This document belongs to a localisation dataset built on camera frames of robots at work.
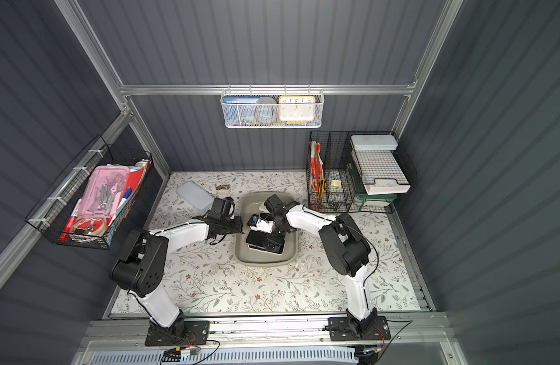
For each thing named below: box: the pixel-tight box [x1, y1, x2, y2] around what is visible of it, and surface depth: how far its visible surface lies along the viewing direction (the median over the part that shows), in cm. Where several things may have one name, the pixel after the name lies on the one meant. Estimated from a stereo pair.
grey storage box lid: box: [176, 180, 216, 213], surface depth 114 cm
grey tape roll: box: [253, 96, 278, 126], surface depth 89 cm
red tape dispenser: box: [71, 218, 107, 237], surface depth 68 cm
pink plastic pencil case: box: [78, 165, 130, 219], surface depth 73 cm
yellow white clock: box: [277, 95, 317, 121], surface depth 90 cm
